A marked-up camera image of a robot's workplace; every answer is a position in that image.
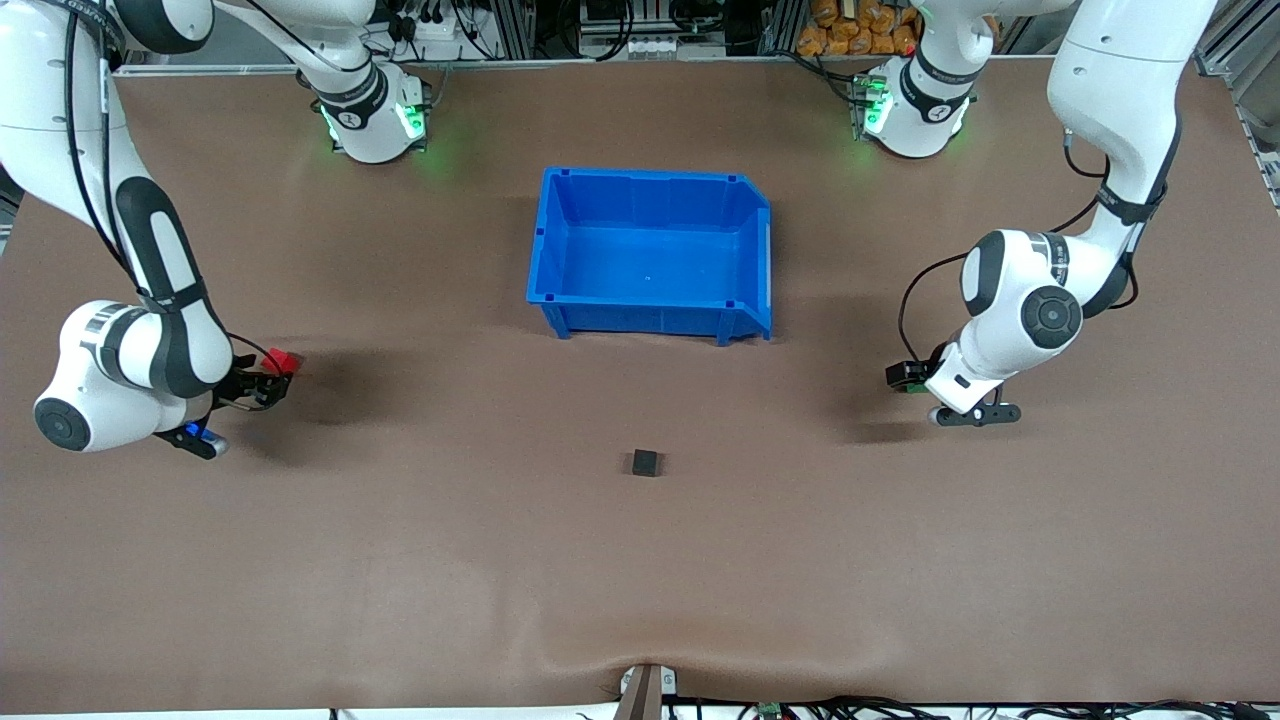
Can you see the black cube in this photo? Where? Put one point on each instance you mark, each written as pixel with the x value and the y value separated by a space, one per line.
pixel 645 462

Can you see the aluminium frame rail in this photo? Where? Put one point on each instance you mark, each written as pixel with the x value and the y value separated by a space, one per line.
pixel 1250 100

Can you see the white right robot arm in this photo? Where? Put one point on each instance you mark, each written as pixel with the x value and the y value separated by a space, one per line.
pixel 160 330

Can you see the orange packaged goods pile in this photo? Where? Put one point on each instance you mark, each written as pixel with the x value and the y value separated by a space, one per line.
pixel 860 28

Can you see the red cube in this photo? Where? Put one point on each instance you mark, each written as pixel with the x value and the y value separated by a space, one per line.
pixel 282 360

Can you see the white power strip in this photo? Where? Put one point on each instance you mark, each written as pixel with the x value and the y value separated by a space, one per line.
pixel 435 28

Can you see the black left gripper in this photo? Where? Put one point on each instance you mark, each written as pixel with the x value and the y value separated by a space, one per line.
pixel 913 374

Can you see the brown table mat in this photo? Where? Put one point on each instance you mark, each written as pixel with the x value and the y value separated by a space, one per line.
pixel 400 580

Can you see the blue plastic storage bin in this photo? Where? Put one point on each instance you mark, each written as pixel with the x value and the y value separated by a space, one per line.
pixel 650 260

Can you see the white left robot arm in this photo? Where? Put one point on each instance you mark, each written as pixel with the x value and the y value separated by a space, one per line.
pixel 1110 70

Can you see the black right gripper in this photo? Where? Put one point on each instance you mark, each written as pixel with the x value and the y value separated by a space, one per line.
pixel 243 385

